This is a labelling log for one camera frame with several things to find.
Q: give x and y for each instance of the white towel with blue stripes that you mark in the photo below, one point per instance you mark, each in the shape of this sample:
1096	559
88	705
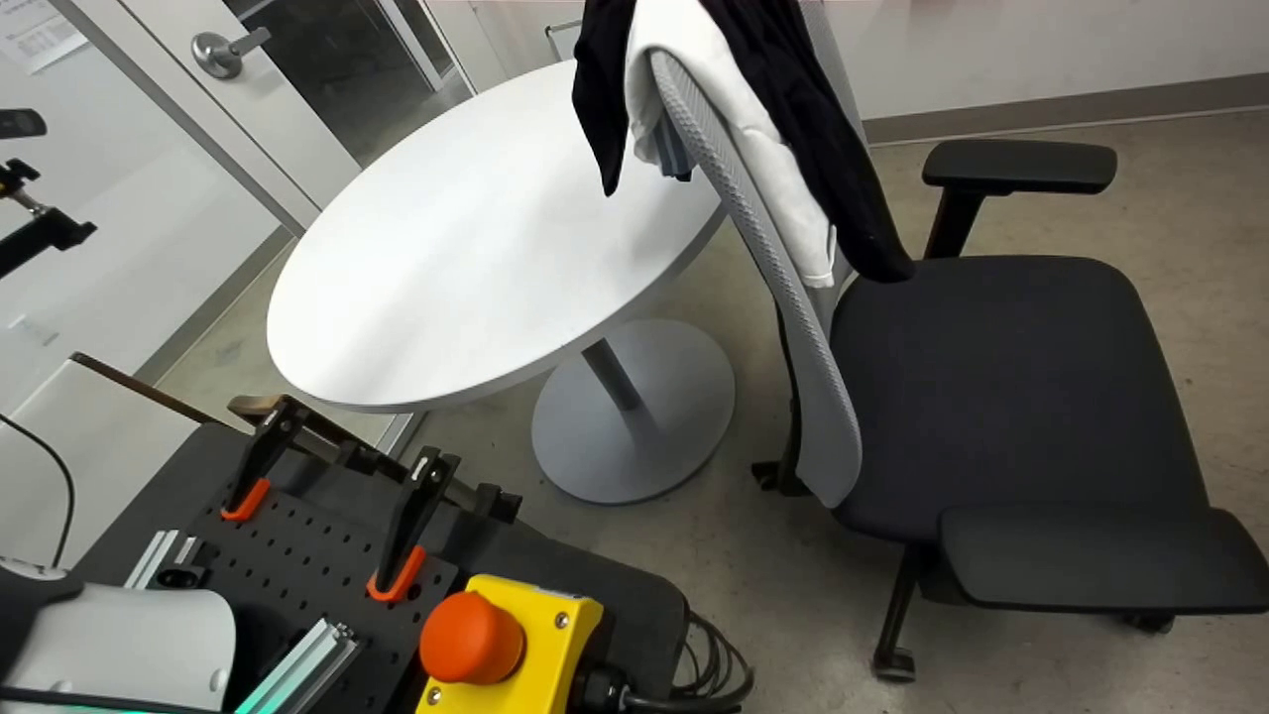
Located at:
688	34

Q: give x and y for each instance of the black shirt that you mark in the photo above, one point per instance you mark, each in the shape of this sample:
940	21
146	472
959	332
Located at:
778	57

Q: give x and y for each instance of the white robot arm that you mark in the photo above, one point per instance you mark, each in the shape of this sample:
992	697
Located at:
97	645

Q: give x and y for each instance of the grey and black office chair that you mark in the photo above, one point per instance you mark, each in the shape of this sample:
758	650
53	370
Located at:
1005	418

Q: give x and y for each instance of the yellow emergency stop box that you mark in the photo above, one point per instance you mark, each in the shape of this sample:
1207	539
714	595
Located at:
507	648

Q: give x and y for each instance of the black perforated mounting board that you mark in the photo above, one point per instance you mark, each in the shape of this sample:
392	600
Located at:
315	545

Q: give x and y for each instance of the white door with glass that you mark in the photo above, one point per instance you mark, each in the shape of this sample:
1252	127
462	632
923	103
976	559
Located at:
315	103

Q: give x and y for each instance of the green-tinted aluminium profile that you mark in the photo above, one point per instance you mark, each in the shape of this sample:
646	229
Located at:
305	670

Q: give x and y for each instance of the silver aluminium profile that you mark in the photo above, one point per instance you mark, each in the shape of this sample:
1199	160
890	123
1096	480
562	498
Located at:
168	547

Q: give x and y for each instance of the white round pedestal table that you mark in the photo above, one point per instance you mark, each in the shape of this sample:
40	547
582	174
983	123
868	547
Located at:
486	251

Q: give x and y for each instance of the right orange-handled black clamp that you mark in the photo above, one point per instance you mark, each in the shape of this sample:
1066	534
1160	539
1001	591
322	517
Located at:
402	547

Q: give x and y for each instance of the orange-handled black clamp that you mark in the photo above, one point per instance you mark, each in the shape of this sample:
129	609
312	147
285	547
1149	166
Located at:
402	547
275	431

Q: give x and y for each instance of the left orange-handled black clamp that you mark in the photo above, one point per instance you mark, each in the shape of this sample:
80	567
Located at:
275	431

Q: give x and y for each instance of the silver door handle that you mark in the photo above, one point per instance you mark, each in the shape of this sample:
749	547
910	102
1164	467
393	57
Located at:
223	57

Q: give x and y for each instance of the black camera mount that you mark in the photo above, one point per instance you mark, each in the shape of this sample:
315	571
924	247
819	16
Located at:
45	229

